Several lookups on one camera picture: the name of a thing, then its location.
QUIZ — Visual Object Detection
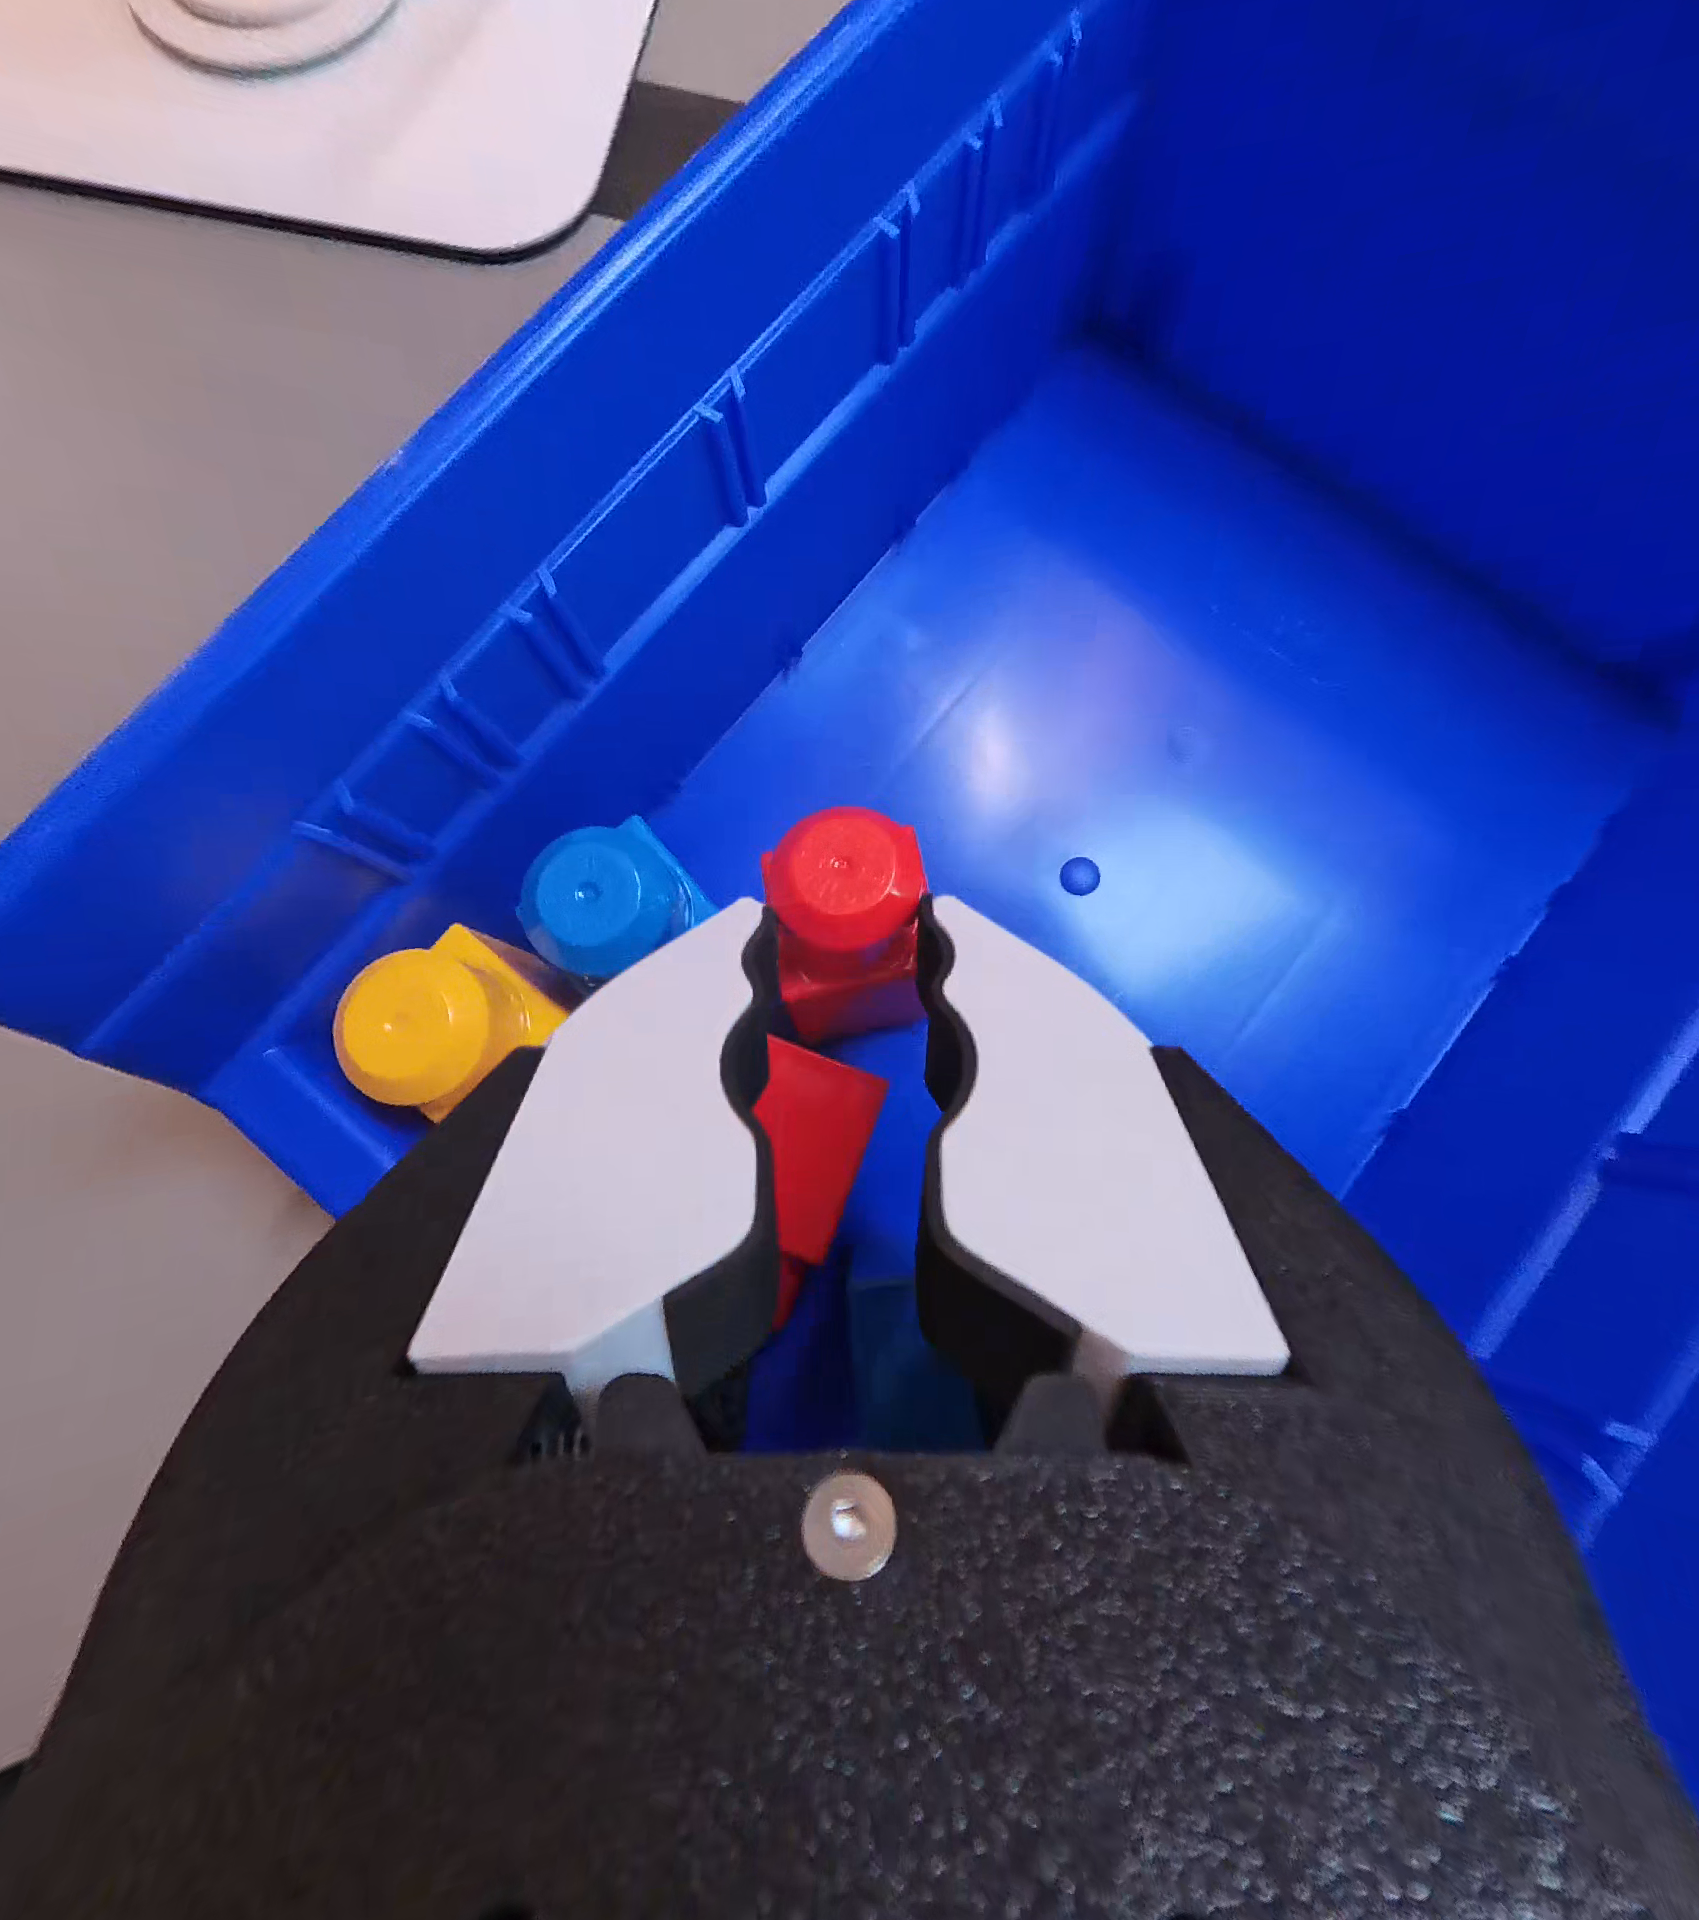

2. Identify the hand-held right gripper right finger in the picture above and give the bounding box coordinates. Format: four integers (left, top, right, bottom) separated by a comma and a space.
914, 894, 1294, 1425

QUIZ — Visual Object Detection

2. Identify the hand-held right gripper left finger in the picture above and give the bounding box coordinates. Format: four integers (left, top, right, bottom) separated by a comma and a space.
407, 897, 784, 1412

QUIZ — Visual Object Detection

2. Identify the orange mega block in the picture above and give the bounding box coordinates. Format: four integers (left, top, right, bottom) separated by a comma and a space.
335, 922, 574, 1125

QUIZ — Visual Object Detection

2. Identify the red mega block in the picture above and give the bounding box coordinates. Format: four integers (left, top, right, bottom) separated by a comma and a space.
762, 807, 934, 1049
752, 1032, 892, 1338

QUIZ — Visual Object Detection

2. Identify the blue mega block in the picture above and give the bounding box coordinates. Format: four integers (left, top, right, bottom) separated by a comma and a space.
516, 817, 716, 988

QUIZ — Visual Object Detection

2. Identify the blue plastic bin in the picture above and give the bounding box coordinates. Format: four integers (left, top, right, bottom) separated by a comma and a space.
0, 0, 1699, 1909

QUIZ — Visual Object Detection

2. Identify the white tablet stand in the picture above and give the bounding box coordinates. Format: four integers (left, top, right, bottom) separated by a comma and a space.
0, 0, 664, 270

